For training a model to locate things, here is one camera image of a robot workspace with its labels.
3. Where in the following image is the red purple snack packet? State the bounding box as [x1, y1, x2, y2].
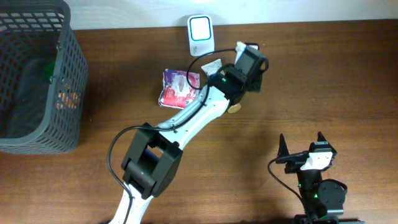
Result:
[158, 69, 200, 109]

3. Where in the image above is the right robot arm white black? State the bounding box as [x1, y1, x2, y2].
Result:
[267, 132, 363, 224]

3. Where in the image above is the grey plastic basket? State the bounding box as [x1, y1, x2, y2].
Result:
[1, 1, 88, 154]

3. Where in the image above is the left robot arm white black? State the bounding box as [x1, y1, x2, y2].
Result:
[110, 45, 269, 223]

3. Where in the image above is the white barcode scanner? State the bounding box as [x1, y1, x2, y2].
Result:
[187, 14, 215, 57]

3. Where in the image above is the white floral tube gold cap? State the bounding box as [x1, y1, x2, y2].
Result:
[201, 59, 241, 114]

